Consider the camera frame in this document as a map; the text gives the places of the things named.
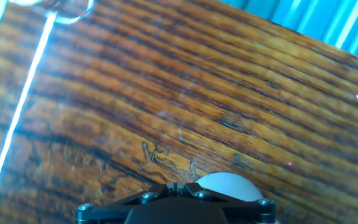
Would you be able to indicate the clear glass cup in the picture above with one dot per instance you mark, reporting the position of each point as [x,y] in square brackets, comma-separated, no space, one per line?
[82,12]

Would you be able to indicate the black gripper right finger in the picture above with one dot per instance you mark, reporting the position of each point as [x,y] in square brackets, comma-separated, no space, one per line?
[241,205]

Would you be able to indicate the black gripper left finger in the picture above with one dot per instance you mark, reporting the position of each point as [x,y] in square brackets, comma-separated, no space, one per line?
[117,203]

